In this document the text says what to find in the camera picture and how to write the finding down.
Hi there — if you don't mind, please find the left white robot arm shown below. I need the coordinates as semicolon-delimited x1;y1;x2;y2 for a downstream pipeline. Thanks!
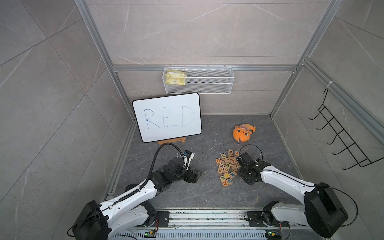
67;144;202;240

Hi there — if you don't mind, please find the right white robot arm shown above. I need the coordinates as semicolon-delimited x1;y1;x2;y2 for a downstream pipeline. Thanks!
236;153;349;239

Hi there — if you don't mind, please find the wooden block letter K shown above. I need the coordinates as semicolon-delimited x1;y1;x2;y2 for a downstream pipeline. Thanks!
217;168;224;175

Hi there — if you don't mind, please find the orange plush toy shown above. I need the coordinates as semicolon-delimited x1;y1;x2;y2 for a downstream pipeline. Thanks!
233;124;256;143

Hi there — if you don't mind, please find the wooden whiteboard stand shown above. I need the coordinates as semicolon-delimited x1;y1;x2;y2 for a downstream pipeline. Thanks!
158;137;186;145

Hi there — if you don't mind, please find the whiteboard with RED text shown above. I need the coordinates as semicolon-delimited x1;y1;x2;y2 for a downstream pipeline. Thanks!
133;93;202;143

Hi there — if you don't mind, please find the yellow packet in basket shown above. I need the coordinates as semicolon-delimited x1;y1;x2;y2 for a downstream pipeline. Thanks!
165;70;188;86

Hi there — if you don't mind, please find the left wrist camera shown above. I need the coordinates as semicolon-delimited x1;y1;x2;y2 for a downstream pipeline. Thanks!
183;150;195;171

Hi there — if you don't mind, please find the metal base rail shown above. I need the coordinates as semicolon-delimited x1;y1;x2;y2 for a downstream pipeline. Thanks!
111;209;320;240

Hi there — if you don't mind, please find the white wire mesh basket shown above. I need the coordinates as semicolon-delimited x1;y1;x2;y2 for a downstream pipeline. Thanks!
162;67;235;95

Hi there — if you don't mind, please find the black wire hook rack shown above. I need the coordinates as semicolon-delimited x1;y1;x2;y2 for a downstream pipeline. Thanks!
309;89;381;171

